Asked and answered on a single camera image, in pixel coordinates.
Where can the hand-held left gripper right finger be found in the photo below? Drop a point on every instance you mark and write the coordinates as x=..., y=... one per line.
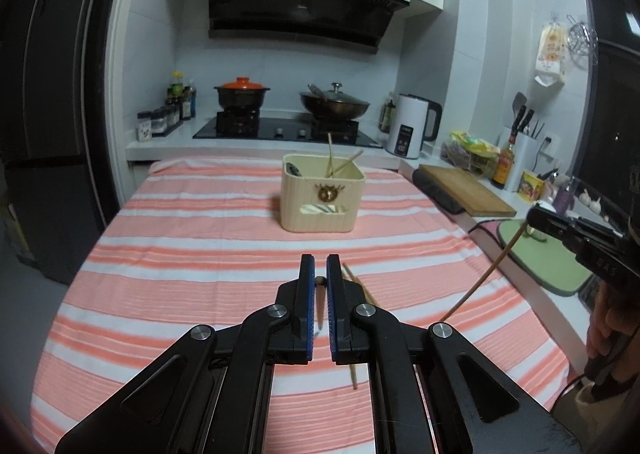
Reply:
x=334, y=304

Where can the white electric kettle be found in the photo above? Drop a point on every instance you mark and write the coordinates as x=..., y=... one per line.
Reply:
x=407, y=129

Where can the white knife holder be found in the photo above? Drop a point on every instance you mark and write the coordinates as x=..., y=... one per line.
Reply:
x=525, y=154

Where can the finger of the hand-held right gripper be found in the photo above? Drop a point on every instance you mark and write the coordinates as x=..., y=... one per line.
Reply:
x=547, y=224

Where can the metal spoon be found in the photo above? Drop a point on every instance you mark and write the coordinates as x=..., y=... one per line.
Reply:
x=292, y=169

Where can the wooden cutting board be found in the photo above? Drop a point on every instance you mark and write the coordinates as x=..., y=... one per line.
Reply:
x=470, y=189

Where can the black clay pot orange lid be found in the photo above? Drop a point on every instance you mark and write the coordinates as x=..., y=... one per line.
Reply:
x=242, y=97

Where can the purple cup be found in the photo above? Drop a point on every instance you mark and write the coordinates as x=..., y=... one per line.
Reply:
x=565, y=196

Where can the dark refrigerator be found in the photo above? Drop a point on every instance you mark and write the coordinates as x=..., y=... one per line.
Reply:
x=50, y=84

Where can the cream plastic utensil holder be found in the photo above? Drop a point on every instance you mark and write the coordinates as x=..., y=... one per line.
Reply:
x=320, y=214

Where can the amber bottle with red label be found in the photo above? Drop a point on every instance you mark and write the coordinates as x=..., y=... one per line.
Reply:
x=504, y=167

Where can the small glass spice jar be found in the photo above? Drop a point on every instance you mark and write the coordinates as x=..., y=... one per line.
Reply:
x=175, y=115
x=167, y=118
x=157, y=122

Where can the orange white striped tablecloth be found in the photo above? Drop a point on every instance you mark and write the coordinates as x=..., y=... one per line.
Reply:
x=175, y=259

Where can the black gas hob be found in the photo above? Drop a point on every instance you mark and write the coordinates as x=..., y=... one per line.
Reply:
x=280, y=129

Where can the dark wok with glass lid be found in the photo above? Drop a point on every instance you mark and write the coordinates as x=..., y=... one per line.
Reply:
x=335, y=107

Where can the sauce bottle with yellow cap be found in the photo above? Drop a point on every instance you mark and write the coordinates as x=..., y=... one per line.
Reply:
x=175, y=89

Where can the garlic bulb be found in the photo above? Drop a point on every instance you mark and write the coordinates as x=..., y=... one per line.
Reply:
x=596, y=203
x=586, y=196

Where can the dark sauce bottle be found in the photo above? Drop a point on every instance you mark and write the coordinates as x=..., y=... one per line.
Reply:
x=188, y=102

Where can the spice jar with white label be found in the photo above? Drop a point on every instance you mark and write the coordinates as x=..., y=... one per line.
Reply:
x=144, y=127

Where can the hanging printed paper bag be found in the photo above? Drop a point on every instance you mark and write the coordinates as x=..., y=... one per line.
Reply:
x=550, y=54

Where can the wooden chopstick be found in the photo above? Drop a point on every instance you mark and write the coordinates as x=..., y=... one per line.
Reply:
x=492, y=266
x=352, y=276
x=350, y=159
x=330, y=154

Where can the grey spatula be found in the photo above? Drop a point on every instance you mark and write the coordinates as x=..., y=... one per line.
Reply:
x=519, y=104

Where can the hanging metal steamer rack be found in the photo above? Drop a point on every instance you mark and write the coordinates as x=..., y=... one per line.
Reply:
x=582, y=42

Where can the person's right hand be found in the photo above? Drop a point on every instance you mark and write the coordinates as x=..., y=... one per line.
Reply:
x=602, y=319

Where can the white wall outlet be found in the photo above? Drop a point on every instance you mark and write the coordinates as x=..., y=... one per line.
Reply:
x=550, y=145

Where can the green cutting board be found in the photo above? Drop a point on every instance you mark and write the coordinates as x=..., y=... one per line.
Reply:
x=545, y=264

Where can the yellow snack bag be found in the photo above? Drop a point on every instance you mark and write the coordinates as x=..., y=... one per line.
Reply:
x=470, y=144

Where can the yellow printed mug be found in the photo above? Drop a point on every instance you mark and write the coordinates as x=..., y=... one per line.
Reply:
x=530, y=189

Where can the glass oil bottle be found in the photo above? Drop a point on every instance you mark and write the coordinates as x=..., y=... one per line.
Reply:
x=387, y=114

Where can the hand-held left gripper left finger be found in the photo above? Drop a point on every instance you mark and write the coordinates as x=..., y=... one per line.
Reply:
x=310, y=299

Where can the black range hood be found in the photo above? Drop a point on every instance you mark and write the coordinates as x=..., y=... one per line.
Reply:
x=300, y=9

